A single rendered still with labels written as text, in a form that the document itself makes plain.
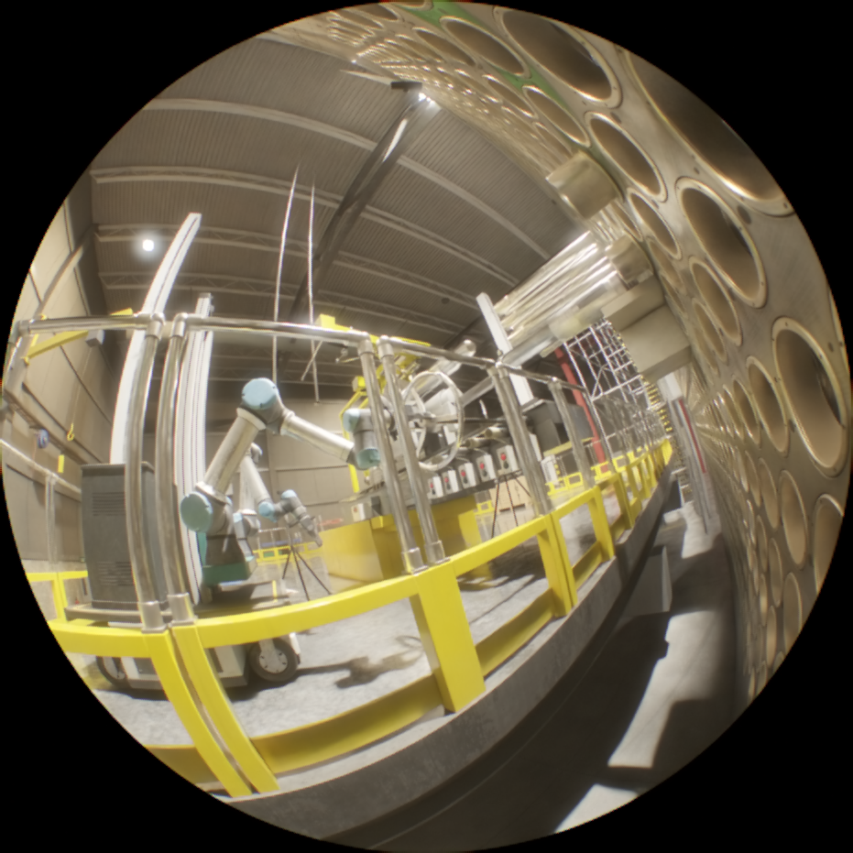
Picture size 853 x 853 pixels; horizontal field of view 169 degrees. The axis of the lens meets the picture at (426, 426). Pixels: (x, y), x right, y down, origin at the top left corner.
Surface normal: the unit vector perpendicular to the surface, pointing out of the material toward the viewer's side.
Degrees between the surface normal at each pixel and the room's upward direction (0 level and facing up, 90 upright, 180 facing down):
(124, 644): 90
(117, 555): 90
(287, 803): 90
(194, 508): 96
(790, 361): 124
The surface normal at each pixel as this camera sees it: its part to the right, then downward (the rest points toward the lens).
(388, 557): 0.58, -0.38
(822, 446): -0.56, -0.83
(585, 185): -0.33, 0.70
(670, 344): -0.77, 0.01
